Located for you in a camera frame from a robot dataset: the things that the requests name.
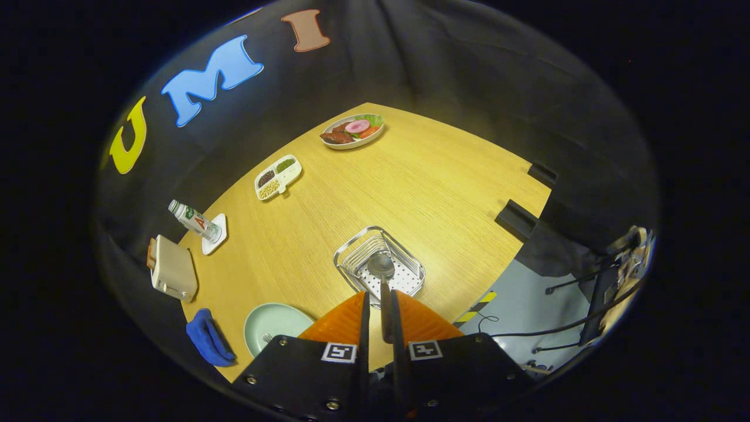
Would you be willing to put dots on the black backdrop cloth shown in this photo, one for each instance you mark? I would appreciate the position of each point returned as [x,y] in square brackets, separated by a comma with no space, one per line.
[469,70]

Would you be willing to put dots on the green lettuce leaf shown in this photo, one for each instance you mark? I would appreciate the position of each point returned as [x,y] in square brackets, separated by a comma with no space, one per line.
[375,120]

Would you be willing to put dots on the white toaster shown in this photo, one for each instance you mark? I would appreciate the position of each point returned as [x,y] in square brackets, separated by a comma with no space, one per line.
[173,269]

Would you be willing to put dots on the yellow black hazard tape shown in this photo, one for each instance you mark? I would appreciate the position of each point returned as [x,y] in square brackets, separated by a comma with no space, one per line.
[476,308]

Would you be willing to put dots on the black table clamp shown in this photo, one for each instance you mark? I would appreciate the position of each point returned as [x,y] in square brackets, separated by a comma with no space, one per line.
[515,220]
[542,174]

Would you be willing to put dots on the black metal stand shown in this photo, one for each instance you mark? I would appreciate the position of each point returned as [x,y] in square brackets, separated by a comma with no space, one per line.
[597,305]

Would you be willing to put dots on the pink ham slice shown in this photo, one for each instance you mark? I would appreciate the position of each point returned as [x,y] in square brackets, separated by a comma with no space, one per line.
[357,126]

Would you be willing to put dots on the pale green plate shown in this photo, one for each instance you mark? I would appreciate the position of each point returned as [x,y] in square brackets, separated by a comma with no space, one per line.
[281,319]

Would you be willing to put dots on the white square coaster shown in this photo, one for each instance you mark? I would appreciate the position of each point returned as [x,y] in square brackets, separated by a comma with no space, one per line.
[211,247]

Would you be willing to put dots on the white oval food plate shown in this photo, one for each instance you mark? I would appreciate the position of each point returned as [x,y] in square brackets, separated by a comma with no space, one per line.
[351,143]

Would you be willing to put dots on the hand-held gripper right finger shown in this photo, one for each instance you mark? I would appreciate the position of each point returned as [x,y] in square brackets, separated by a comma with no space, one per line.
[398,351]

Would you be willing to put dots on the blue cloth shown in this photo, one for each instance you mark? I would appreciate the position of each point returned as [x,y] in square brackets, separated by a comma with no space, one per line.
[206,340]

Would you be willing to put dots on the clear plastic bottle green label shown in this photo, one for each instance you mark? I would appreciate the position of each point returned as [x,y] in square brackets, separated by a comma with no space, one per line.
[196,221]

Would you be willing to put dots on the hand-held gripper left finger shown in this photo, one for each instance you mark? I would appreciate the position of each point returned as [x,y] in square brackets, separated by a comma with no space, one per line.
[362,351]

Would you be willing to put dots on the metal spoon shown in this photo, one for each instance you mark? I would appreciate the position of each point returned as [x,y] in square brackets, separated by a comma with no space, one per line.
[381,265]

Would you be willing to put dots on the brown toast slice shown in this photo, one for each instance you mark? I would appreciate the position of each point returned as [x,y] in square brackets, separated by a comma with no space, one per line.
[151,253]

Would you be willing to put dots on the brown meat pieces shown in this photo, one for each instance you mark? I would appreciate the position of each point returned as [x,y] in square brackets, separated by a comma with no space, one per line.
[335,137]

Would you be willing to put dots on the red tomato slice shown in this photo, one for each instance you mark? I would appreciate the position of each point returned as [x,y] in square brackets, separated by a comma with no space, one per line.
[370,132]

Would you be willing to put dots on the white divided dish with beans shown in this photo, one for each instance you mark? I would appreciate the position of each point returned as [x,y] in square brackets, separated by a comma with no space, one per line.
[277,179]

